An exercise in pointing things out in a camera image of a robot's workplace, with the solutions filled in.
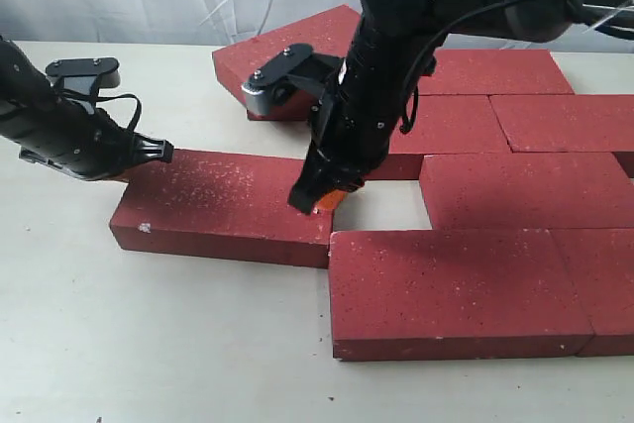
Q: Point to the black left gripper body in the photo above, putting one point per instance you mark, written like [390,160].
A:
[86,144]

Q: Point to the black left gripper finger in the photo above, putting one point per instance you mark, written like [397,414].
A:
[146,149]

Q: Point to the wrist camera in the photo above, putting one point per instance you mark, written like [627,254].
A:
[85,77]
[288,85]

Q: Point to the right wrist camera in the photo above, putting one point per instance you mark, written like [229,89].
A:
[288,85]

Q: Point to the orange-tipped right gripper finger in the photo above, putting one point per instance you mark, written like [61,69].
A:
[331,201]

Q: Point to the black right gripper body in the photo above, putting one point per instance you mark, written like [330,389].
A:
[363,104]

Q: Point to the small top red brick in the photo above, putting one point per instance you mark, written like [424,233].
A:
[220,206]

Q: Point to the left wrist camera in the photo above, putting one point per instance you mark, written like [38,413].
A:
[85,77]

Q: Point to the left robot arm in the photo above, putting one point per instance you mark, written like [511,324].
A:
[23,82]

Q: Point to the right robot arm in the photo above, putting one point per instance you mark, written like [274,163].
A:
[531,21]

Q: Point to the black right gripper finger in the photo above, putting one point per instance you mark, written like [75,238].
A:
[315,181]

